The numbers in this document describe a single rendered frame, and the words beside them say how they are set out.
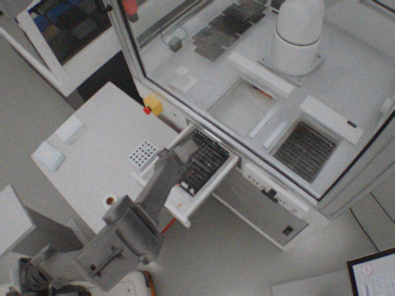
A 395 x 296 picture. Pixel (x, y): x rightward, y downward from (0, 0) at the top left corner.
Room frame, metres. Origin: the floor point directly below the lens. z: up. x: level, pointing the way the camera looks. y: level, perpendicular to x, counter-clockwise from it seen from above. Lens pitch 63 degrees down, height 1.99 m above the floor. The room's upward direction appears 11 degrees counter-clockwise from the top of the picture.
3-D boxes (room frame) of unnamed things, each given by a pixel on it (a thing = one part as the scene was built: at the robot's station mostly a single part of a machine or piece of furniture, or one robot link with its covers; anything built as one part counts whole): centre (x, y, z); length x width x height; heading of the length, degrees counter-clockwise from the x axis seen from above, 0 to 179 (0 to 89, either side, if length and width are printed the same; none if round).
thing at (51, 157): (0.73, 0.72, 0.78); 0.15 x 0.10 x 0.04; 49
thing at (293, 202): (0.32, -0.26, 0.87); 0.29 x 0.02 x 0.11; 38
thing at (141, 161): (0.63, 0.24, 0.78); 0.12 x 0.08 x 0.04; 129
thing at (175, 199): (0.51, 0.01, 0.86); 0.40 x 0.26 x 0.06; 128
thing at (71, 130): (0.84, 0.60, 0.79); 0.13 x 0.09 x 0.05; 128
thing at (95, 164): (0.70, 0.43, 0.38); 0.62 x 0.58 x 0.76; 38
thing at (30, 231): (0.44, 1.01, 0.38); 0.30 x 0.30 x 0.76; 34
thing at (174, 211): (0.38, 0.18, 0.87); 0.29 x 0.02 x 0.11; 38
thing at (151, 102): (0.82, 0.16, 0.88); 0.07 x 0.05 x 0.07; 38
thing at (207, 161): (0.50, 0.02, 0.87); 0.22 x 0.18 x 0.06; 128
